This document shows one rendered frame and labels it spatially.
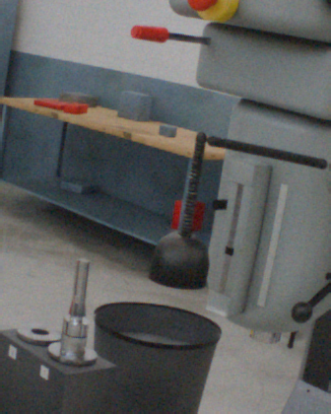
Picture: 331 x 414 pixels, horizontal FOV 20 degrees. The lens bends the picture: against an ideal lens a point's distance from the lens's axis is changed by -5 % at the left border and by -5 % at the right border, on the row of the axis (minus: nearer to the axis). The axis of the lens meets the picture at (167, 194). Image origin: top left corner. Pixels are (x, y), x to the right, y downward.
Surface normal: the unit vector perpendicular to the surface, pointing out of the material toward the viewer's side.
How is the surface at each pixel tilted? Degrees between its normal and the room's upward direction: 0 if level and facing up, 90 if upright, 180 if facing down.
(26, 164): 90
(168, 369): 94
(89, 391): 90
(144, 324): 86
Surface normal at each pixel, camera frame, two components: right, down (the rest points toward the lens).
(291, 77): -0.69, 0.03
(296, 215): -0.28, 0.14
